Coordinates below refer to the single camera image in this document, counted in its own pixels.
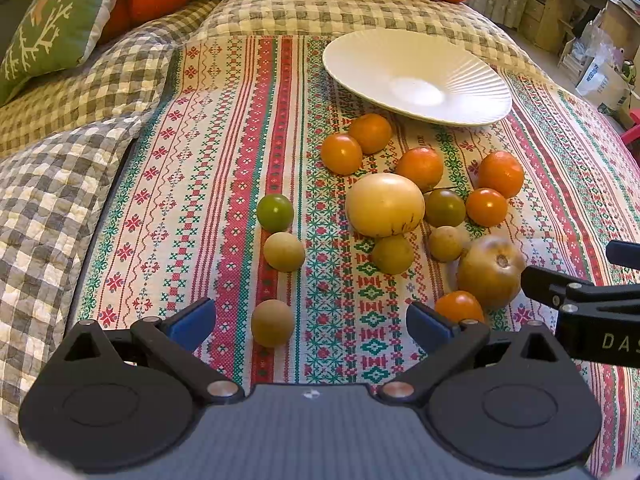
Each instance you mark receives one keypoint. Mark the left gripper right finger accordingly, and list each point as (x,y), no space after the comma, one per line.
(450,348)

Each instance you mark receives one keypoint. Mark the orange tomato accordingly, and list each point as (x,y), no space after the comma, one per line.
(486,207)
(459,306)
(341,154)

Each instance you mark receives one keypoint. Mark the mandarin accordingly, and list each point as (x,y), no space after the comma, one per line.
(372,132)
(502,172)
(423,166)

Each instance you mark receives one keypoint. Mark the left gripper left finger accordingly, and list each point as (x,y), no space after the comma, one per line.
(170,345)

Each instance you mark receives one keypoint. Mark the white plastic bag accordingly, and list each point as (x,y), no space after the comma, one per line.
(596,52)

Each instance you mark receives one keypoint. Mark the tan longan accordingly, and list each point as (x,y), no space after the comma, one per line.
(272,323)
(392,255)
(284,252)
(446,243)

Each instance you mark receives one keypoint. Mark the dark green brown tomato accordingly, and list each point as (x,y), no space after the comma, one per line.
(444,208)

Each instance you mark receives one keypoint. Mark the wooden shelf unit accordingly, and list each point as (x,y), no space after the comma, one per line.
(550,24)

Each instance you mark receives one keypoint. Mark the brown yellow pear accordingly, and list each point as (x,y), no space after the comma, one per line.
(490,269)

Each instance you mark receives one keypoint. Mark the checkered quilt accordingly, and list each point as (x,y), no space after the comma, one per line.
(62,142)

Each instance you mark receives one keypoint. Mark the red plastic chair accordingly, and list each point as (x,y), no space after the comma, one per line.
(631,136)

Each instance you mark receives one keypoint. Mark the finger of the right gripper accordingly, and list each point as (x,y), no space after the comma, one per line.
(624,254)
(551,288)

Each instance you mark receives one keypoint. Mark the large yellow melon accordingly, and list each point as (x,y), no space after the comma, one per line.
(383,205)

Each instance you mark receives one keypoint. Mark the white ribbed plate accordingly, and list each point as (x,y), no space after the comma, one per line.
(420,76)

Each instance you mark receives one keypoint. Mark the mandarin top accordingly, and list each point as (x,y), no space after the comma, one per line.
(372,132)

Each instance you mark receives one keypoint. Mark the green embroidered pillow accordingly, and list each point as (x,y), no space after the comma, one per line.
(54,35)

